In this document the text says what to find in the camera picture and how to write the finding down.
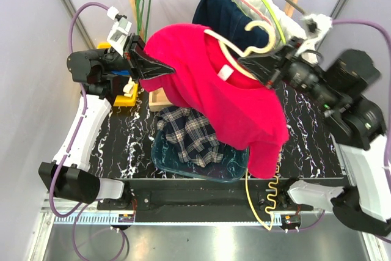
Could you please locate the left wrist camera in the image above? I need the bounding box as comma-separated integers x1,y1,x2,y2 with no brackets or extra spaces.
107,6,132,56

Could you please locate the yellow wavy hanger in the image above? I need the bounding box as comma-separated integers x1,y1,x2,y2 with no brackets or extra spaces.
245,147,283,232

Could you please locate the navy denim skirt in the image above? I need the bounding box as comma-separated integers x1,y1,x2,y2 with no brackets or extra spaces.
192,0,269,51

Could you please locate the black and white cloth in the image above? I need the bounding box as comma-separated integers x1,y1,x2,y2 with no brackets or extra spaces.
123,78,138,98

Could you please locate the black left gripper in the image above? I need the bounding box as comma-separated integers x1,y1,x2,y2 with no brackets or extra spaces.
95,32,175,84

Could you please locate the yellow plastic bin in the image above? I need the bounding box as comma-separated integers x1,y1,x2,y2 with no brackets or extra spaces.
97,42,144,108

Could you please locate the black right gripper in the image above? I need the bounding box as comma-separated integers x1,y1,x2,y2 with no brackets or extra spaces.
241,35,343,111

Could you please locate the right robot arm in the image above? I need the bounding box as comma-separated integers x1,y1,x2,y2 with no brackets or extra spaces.
239,38,390,237

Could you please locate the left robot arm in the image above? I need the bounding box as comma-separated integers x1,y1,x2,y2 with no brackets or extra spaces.
38,33,174,210

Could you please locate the teal transparent basin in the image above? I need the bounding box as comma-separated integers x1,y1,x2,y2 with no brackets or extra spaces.
151,131,249,183

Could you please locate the green plastic hanger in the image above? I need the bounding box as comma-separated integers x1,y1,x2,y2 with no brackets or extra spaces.
136,0,152,41

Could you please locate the navy plaid skirt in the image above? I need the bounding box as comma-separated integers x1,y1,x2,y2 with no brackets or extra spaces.
157,106,225,164

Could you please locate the cream wooden hanger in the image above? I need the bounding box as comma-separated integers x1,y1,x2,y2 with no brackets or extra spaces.
203,20,277,80

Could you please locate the white quilted garment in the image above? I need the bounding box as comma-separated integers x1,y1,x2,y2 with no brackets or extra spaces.
246,0,306,49

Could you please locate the blue folded towel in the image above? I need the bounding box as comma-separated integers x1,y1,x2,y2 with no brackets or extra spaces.
112,71,130,76

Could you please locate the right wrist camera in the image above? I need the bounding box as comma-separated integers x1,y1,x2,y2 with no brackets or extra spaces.
301,13,333,43

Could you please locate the red t-shirt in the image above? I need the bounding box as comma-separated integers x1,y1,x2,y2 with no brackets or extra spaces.
141,23,289,179

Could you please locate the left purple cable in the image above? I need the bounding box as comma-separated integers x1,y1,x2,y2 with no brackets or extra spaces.
48,2,131,261

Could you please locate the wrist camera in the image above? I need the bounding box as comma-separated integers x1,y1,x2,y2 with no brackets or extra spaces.
107,6,132,56
301,13,333,43

